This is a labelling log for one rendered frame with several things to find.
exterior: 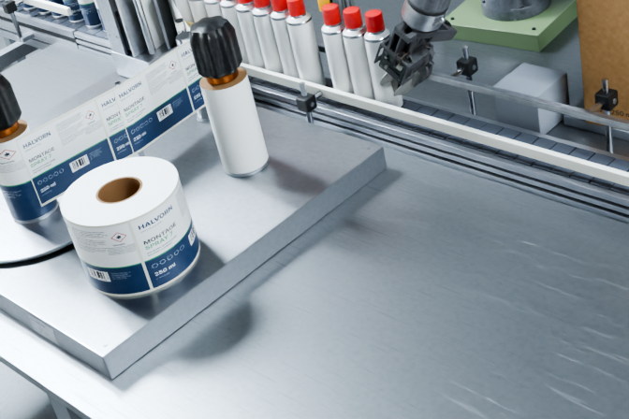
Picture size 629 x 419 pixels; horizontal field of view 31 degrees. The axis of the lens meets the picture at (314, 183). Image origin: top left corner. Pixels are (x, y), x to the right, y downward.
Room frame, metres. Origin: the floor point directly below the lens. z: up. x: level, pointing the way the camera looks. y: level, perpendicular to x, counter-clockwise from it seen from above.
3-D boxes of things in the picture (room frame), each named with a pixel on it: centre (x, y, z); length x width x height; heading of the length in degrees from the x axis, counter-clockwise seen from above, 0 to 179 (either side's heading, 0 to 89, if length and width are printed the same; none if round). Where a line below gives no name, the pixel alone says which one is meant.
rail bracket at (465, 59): (1.87, -0.32, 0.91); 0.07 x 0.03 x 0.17; 129
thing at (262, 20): (2.17, 0.02, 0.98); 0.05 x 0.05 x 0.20
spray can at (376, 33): (1.93, -0.18, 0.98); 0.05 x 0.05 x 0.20
